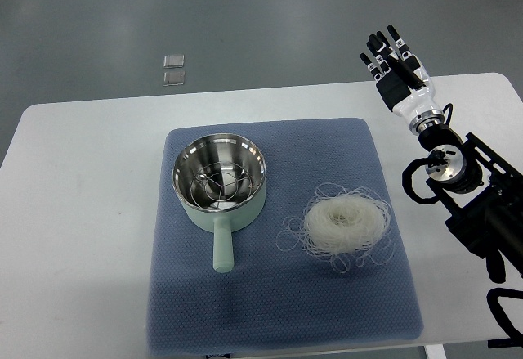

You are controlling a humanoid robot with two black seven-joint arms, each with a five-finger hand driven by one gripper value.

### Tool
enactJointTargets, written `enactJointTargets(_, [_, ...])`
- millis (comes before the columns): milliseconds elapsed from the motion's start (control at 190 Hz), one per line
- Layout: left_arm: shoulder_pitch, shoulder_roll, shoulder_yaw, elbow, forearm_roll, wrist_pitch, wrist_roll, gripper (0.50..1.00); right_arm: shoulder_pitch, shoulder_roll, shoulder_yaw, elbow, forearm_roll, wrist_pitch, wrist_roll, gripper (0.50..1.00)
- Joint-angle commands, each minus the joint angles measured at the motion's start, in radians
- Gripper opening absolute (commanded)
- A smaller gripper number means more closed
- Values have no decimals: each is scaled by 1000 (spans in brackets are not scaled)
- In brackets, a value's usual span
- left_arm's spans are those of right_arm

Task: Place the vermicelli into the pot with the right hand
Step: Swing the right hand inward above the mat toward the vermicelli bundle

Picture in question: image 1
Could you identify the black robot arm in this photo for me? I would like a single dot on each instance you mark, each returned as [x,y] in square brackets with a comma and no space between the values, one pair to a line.
[483,195]

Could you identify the upper metal floor plate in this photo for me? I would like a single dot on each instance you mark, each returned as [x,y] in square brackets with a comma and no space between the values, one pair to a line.
[174,61]

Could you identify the white vermicelli bundle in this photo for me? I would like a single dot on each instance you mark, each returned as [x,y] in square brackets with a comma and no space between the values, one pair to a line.
[345,228]

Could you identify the lower metal floor plate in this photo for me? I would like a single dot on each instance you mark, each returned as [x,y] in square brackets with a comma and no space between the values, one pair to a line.
[174,78]

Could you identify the metal floor plate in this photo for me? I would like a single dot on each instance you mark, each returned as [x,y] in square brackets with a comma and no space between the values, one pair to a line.
[174,78]
[174,61]

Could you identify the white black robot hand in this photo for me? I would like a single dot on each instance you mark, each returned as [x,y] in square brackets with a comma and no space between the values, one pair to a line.
[402,81]

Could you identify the white table leg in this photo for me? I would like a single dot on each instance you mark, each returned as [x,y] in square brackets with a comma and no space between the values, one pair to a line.
[435,350]

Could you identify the mint green steel pot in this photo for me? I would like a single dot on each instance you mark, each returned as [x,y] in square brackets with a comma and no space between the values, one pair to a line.
[220,148]

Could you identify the wire steaming rack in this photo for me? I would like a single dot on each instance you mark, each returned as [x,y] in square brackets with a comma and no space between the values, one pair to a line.
[222,186]

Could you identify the blue textured mat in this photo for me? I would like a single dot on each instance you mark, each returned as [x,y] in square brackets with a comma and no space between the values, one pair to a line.
[278,296]

